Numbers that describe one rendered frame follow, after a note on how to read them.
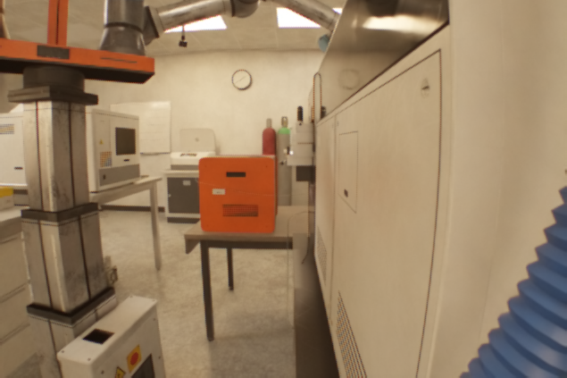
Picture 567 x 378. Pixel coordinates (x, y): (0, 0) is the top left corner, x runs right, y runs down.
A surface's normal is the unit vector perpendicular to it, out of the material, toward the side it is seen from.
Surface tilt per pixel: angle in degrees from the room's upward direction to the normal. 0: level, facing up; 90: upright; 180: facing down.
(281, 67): 90
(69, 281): 90
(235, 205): 90
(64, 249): 90
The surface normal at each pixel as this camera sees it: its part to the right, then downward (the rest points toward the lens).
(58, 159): 0.99, 0.01
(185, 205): -0.03, 0.07
